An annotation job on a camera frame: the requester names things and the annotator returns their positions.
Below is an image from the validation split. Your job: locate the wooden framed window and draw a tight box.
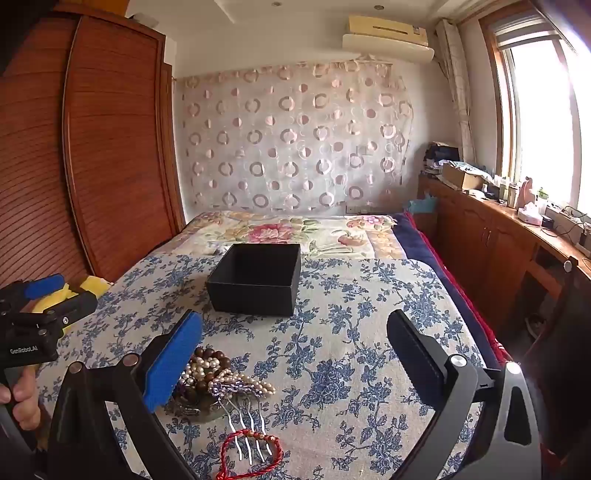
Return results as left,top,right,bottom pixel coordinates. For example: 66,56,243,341
480,0,591,222

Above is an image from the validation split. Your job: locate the black box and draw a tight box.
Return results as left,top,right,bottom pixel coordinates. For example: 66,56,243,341
205,243,302,317

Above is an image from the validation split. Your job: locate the blue floral cloth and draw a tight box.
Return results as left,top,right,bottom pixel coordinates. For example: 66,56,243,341
34,254,497,480

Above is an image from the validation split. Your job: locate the navy blanket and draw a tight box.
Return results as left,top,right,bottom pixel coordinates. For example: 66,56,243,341
392,212,502,370

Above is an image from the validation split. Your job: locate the silver pearl hair comb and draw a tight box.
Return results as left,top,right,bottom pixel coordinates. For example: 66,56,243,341
208,371,278,464

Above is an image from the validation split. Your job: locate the white device with cables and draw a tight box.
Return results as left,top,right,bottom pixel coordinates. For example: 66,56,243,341
545,205,591,254

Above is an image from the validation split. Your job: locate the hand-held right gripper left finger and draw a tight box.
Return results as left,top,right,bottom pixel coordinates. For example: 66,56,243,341
48,309,204,480

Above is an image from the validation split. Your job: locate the wooden chair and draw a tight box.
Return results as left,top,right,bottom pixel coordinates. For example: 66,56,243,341
526,254,580,333

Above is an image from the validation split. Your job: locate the wooden cabinet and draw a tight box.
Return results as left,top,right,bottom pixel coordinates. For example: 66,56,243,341
418,173,591,333

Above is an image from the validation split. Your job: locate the white lace window curtain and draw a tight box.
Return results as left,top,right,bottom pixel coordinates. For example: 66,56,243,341
436,18,476,162

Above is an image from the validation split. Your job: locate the pink floral blanket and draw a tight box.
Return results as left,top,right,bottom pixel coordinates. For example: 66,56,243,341
157,210,407,268

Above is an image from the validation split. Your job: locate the white air conditioner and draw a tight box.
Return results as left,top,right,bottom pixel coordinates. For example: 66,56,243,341
342,15,435,63

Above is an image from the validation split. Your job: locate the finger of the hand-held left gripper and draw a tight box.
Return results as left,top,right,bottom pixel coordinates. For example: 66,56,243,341
9,292,99,337
0,274,66,308

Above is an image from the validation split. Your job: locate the wooden wardrobe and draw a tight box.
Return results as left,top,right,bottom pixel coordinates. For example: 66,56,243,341
0,4,188,289

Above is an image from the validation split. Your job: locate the red blanket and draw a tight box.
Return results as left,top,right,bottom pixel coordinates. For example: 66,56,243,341
404,210,509,365

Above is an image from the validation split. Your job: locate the pearl and bead jewelry pile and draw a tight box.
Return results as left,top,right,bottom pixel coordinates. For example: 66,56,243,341
182,347,234,404

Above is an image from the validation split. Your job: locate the teal plastic bag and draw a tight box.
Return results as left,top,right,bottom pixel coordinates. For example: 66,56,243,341
406,194,437,214

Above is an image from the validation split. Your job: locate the cardboard box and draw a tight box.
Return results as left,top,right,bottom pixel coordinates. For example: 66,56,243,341
441,164,485,191

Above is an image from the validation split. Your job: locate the small pearl necklace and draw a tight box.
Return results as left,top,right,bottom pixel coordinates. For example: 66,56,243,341
178,360,222,388

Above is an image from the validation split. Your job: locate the red braided bracelet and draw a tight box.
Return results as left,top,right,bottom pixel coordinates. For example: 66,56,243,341
218,428,283,480

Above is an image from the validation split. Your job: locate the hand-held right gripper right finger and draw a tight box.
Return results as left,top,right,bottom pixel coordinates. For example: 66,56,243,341
387,309,543,480

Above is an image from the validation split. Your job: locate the person's left hand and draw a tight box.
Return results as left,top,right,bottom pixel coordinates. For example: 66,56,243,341
0,367,44,432

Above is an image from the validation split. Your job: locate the pile of dark clutter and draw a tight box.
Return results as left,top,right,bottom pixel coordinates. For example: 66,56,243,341
424,141,462,176

